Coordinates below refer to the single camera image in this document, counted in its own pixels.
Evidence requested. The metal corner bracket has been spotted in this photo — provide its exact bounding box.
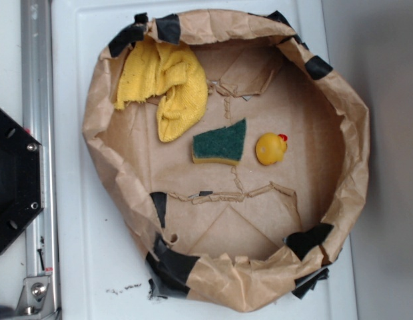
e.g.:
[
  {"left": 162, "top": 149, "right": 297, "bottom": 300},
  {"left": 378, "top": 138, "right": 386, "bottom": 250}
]
[{"left": 15, "top": 275, "right": 55, "bottom": 319}]

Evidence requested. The green and yellow sponge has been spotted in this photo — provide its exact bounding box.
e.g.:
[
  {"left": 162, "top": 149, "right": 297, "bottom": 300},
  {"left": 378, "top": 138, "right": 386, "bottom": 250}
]
[{"left": 192, "top": 118, "right": 246, "bottom": 166}]

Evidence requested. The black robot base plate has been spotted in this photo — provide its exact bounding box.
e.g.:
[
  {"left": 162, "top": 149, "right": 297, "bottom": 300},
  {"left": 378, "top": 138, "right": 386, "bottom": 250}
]
[{"left": 0, "top": 108, "right": 43, "bottom": 255}]

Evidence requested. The aluminium extrusion rail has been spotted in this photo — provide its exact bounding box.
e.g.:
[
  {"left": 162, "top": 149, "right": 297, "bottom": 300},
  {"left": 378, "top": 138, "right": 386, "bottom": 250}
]
[{"left": 21, "top": 1, "right": 62, "bottom": 319}]

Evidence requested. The yellow microfiber cloth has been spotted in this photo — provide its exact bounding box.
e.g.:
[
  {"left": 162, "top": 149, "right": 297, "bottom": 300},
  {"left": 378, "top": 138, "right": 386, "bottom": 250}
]
[{"left": 114, "top": 37, "right": 208, "bottom": 143}]

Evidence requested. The yellow rubber duck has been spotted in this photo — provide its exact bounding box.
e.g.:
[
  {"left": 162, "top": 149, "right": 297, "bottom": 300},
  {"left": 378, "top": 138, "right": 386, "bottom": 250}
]
[{"left": 255, "top": 133, "right": 288, "bottom": 165}]

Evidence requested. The brown paper bag bin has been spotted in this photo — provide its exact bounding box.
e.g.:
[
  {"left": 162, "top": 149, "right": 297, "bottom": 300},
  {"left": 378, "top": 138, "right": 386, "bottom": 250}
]
[{"left": 83, "top": 9, "right": 370, "bottom": 312}]

